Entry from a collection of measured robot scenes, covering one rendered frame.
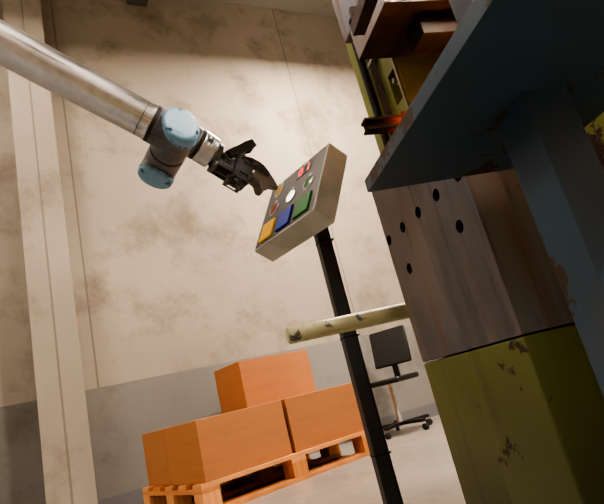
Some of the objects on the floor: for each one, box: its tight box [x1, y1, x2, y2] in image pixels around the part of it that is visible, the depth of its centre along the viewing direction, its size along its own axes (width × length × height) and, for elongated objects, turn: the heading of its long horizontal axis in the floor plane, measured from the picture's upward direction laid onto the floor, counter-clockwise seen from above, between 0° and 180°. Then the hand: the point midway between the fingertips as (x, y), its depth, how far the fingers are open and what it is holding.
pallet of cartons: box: [142, 349, 370, 504], centre depth 346 cm, size 145×110×81 cm
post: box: [314, 228, 401, 504], centre depth 156 cm, size 4×4×108 cm
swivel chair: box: [369, 325, 433, 440], centre depth 430 cm, size 55×55×87 cm
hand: (273, 184), depth 149 cm, fingers closed
